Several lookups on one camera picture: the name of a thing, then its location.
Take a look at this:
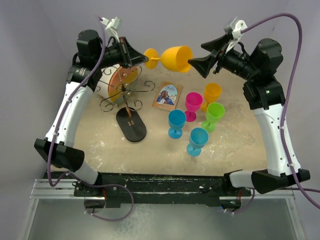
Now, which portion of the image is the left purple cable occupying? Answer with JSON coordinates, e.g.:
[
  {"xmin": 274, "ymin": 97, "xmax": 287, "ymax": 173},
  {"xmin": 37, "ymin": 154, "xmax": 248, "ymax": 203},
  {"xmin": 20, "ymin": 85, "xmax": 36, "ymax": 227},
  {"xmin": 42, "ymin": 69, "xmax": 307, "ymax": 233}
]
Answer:
[{"xmin": 46, "ymin": 14, "xmax": 136, "ymax": 222}]

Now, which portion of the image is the green wine glass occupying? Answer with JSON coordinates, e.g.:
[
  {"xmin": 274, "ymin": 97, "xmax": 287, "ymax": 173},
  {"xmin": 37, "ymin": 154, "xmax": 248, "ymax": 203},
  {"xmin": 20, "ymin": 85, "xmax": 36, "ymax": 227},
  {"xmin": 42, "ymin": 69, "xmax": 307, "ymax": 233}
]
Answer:
[{"xmin": 201, "ymin": 102, "xmax": 225, "ymax": 133}]

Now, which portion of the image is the orange wine glass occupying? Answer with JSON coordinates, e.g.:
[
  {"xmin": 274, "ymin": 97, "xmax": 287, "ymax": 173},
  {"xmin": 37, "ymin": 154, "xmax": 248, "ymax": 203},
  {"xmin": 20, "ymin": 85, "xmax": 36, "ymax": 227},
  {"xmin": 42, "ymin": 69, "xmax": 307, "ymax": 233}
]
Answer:
[
  {"xmin": 200, "ymin": 82, "xmax": 222, "ymax": 113},
  {"xmin": 144, "ymin": 45, "xmax": 193, "ymax": 73}
]

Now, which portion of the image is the blue wine glass left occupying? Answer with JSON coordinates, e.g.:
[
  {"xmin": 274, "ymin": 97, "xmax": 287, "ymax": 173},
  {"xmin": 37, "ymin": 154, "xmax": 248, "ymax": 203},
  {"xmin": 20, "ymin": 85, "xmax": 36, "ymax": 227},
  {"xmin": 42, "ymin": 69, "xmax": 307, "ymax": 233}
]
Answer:
[{"xmin": 168, "ymin": 109, "xmax": 187, "ymax": 139}]

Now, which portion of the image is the pink wine glass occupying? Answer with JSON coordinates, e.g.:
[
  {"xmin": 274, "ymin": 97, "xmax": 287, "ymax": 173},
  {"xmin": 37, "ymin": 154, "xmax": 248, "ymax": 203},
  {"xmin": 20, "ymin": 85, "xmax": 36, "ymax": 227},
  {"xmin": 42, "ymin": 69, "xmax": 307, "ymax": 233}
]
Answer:
[{"xmin": 184, "ymin": 92, "xmax": 203, "ymax": 122}]

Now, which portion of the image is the orange wine glass front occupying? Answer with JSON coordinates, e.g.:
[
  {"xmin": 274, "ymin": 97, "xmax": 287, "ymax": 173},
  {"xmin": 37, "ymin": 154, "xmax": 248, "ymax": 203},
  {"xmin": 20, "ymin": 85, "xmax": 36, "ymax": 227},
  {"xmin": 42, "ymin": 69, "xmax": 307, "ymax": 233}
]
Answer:
[{"xmin": 144, "ymin": 45, "xmax": 193, "ymax": 73}]

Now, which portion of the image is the white cylinder container orange lid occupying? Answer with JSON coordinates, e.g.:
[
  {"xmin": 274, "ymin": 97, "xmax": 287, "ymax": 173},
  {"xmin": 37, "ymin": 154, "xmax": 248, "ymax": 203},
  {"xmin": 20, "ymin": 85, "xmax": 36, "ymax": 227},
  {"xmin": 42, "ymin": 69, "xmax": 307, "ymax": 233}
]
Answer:
[{"xmin": 96, "ymin": 64, "xmax": 140, "ymax": 105}]

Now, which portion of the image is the metal wine glass rack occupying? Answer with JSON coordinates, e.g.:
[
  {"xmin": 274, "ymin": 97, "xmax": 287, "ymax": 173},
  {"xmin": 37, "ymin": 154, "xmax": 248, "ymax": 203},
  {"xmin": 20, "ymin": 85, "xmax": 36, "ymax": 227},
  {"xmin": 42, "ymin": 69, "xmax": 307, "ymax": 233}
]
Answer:
[{"xmin": 99, "ymin": 66, "xmax": 156, "ymax": 143}]

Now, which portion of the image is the blue wine glass front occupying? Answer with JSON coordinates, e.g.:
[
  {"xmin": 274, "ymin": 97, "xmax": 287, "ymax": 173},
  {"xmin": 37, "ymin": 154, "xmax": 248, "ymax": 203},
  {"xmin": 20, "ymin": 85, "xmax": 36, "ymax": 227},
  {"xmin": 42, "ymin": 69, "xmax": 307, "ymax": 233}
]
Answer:
[{"xmin": 186, "ymin": 127, "xmax": 209, "ymax": 157}]

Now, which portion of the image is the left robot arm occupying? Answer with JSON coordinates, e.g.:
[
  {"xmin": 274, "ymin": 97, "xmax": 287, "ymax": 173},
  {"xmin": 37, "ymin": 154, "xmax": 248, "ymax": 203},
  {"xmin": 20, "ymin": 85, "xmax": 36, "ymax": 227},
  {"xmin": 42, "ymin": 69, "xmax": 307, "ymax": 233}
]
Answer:
[{"xmin": 34, "ymin": 29, "xmax": 148, "ymax": 196}]

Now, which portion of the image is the purple cable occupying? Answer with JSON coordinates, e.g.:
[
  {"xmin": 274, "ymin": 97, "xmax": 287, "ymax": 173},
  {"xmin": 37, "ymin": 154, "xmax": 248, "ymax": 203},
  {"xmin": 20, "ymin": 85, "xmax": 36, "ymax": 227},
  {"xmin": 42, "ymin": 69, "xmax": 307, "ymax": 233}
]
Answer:
[
  {"xmin": 222, "ymin": 12, "xmax": 320, "ymax": 216},
  {"xmin": 46, "ymin": 14, "xmax": 136, "ymax": 222}
]

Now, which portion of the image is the orange wine glass back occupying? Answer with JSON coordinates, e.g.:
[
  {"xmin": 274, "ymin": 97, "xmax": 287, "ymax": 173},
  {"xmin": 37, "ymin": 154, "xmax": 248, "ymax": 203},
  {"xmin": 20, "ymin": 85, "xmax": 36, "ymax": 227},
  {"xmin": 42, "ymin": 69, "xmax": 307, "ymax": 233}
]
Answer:
[{"xmin": 200, "ymin": 82, "xmax": 222, "ymax": 113}]

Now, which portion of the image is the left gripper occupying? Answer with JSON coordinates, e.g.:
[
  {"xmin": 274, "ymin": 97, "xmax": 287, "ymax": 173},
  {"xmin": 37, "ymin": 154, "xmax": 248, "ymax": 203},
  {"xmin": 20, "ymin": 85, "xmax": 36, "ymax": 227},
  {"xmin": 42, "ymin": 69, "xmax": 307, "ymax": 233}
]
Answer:
[{"xmin": 94, "ymin": 36, "xmax": 148, "ymax": 70}]

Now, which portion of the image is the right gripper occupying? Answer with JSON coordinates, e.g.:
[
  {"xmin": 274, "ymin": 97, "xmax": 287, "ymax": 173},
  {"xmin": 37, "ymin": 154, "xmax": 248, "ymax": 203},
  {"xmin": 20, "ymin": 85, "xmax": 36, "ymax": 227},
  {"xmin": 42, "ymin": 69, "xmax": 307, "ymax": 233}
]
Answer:
[{"xmin": 188, "ymin": 32, "xmax": 259, "ymax": 81}]

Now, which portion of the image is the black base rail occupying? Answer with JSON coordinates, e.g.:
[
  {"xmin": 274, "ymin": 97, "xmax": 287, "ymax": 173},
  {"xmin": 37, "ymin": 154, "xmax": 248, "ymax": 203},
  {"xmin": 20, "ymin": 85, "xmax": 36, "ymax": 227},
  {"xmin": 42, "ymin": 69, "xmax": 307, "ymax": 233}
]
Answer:
[{"xmin": 44, "ymin": 171, "xmax": 253, "ymax": 208}]

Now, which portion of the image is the orange picture book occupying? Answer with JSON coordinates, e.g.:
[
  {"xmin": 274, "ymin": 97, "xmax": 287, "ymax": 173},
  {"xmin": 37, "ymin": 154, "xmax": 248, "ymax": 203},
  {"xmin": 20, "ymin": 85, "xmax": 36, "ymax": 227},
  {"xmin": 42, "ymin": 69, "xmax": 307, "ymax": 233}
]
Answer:
[{"xmin": 152, "ymin": 81, "xmax": 183, "ymax": 112}]

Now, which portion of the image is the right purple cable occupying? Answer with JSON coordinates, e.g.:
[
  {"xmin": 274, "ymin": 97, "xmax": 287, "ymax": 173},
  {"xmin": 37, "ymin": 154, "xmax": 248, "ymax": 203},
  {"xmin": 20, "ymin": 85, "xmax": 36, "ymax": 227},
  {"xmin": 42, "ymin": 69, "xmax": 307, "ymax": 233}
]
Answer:
[{"xmin": 222, "ymin": 12, "xmax": 320, "ymax": 216}]

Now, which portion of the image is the blue wine glass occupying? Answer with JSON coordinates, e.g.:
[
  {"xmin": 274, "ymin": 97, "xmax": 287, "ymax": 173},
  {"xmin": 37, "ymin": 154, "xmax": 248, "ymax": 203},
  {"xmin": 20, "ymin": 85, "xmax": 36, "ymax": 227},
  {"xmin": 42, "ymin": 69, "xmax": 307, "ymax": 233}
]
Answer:
[
  {"xmin": 186, "ymin": 127, "xmax": 209, "ymax": 157},
  {"xmin": 168, "ymin": 109, "xmax": 187, "ymax": 139}
]

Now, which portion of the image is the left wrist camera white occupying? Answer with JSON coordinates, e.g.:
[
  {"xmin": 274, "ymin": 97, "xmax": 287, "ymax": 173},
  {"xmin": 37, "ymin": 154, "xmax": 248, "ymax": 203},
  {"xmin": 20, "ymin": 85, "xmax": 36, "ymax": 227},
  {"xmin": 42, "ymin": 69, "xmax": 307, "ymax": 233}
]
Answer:
[{"xmin": 102, "ymin": 16, "xmax": 122, "ymax": 38}]

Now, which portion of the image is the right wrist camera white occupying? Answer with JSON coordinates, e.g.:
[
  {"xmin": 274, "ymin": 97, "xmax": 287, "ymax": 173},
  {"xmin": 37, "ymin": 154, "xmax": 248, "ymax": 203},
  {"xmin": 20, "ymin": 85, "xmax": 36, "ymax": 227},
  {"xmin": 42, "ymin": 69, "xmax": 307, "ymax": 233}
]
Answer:
[{"xmin": 223, "ymin": 17, "xmax": 248, "ymax": 52}]

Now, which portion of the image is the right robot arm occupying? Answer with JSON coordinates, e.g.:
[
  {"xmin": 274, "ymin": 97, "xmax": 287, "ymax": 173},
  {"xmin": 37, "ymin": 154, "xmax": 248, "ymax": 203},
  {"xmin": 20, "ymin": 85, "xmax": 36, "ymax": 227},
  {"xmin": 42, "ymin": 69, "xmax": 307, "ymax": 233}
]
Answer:
[{"xmin": 188, "ymin": 35, "xmax": 311, "ymax": 196}]

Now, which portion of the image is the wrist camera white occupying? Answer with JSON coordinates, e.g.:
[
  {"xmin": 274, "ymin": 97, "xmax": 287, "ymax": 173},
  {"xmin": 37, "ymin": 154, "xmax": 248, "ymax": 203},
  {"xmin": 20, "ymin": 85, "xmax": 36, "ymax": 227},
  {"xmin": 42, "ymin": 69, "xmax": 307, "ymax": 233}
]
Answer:
[
  {"xmin": 223, "ymin": 17, "xmax": 248, "ymax": 52},
  {"xmin": 102, "ymin": 16, "xmax": 122, "ymax": 38}
]

